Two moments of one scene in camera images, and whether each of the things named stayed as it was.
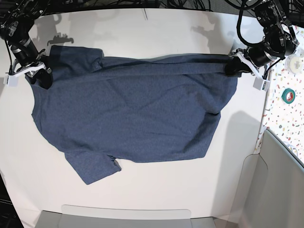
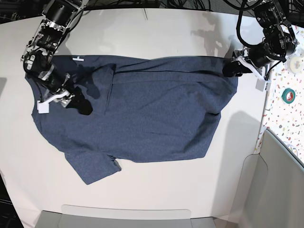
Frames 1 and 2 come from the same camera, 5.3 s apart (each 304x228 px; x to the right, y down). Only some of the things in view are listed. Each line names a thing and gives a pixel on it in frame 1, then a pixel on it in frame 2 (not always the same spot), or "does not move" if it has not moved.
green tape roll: (291, 97) does not move
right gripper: (239, 63) does not move
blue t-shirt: (100, 111) does not move
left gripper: (37, 72) → (74, 99)
